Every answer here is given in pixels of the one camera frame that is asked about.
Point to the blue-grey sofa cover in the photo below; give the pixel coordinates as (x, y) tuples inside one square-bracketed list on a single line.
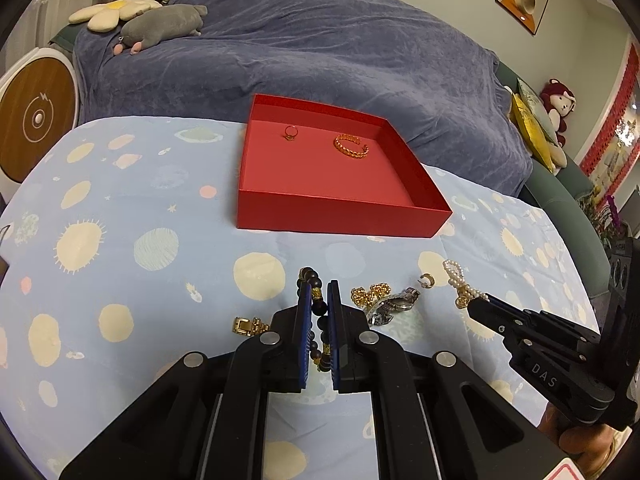
[(325, 45)]

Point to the green sofa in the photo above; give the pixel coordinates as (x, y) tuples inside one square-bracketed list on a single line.
[(560, 185)]

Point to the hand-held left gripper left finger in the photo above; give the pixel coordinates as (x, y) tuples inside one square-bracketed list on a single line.
[(302, 340)]

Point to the silver wristwatch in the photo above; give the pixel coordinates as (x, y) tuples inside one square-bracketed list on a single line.
[(397, 303)]

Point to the person's right hand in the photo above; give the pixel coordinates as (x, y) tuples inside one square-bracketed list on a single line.
[(580, 442)]

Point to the light blue planet-print blanket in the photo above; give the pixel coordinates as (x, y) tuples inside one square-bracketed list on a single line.
[(150, 200)]

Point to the grey printed pillow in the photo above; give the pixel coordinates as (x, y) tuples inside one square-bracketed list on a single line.
[(537, 102)]

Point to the flower-shaped pillow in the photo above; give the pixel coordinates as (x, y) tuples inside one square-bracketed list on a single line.
[(107, 12)]

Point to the red scalloped wall trim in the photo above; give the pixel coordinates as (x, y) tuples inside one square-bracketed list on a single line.
[(627, 85)]

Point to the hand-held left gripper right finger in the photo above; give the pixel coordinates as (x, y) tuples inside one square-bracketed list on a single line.
[(334, 340)]

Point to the red cardboard box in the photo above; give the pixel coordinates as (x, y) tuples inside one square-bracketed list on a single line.
[(325, 180)]

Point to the potted flowering plant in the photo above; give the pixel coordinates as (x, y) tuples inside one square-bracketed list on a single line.
[(612, 215)]

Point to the grey plush toy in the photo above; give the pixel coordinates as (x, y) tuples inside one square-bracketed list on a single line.
[(160, 22)]

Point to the small ear cuff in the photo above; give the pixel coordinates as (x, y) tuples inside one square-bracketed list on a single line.
[(429, 276)]

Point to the red monkey plush toy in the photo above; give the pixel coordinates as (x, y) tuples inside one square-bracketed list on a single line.
[(557, 105)]

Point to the yellow pillow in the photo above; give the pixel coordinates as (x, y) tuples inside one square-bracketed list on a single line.
[(530, 132)]

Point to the round white wood-faced device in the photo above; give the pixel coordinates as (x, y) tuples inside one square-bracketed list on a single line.
[(35, 120)]

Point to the gold wristwatch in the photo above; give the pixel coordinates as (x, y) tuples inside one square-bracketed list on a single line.
[(247, 326)]

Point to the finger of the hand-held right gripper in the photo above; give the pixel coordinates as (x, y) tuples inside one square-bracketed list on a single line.
[(545, 327), (545, 375)]

